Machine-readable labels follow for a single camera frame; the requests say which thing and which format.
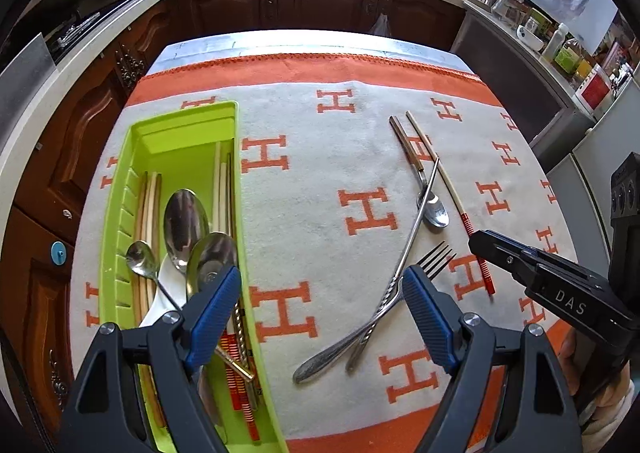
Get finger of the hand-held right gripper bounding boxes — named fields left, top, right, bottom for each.
left=468, top=229, right=540, bottom=295

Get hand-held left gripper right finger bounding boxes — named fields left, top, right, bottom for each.
left=401, top=265, right=586, bottom=453

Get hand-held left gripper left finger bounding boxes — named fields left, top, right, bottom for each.
left=57, top=265, right=243, bottom=453

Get metal fork twisted handle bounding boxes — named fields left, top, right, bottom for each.
left=345, top=241, right=457, bottom=374

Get white ceramic spoon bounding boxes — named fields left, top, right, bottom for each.
left=137, top=253, right=193, bottom=331

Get large metal spoon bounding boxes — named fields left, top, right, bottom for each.
left=163, top=189, right=211, bottom=276
left=186, top=232, right=240, bottom=301

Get pale chopstick red striped end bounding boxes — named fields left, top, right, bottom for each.
left=235, top=308, right=262, bottom=444
left=220, top=153, right=243, bottom=416
left=405, top=110, right=497, bottom=297

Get metal spoon brown handle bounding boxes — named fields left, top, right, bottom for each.
left=389, top=115, right=451, bottom=230

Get long metal textured-handle utensil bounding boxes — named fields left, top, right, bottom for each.
left=292, top=158, right=442, bottom=384

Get silver metal chopstick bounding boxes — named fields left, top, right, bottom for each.
left=226, top=152, right=261, bottom=411

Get plain wooden chopstick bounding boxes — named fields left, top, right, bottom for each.
left=131, top=172, right=153, bottom=329

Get wooden chopstick red printed end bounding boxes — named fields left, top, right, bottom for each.
left=145, top=173, right=168, bottom=430

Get green plastic utensil tray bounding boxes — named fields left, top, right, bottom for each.
left=97, top=100, right=288, bottom=453

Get person's right hand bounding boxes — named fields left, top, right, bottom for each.
left=557, top=322, right=583, bottom=386

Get white refrigerator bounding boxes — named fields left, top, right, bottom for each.
left=545, top=78, right=640, bottom=274

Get red packet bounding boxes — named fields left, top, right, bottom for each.
left=575, top=65, right=613, bottom=108

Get grey and orange lettered blanket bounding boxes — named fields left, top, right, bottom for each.
left=67, top=53, right=581, bottom=453

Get green label bottle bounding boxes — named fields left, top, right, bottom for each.
left=552, top=40, right=583, bottom=74

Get white round jar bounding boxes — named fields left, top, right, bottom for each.
left=517, top=25, right=543, bottom=51

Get white plastic bottle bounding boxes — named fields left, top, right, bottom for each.
left=542, top=23, right=571, bottom=58

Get glass pitcher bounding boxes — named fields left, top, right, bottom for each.
left=492, top=0, right=526, bottom=18

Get hanging white plastic bag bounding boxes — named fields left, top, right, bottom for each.
left=369, top=12, right=393, bottom=38

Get steel splash panel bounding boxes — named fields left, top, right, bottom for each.
left=0, top=33, right=56, bottom=134

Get brown wooden kitchen cabinets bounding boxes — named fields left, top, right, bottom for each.
left=0, top=0, right=468, bottom=434

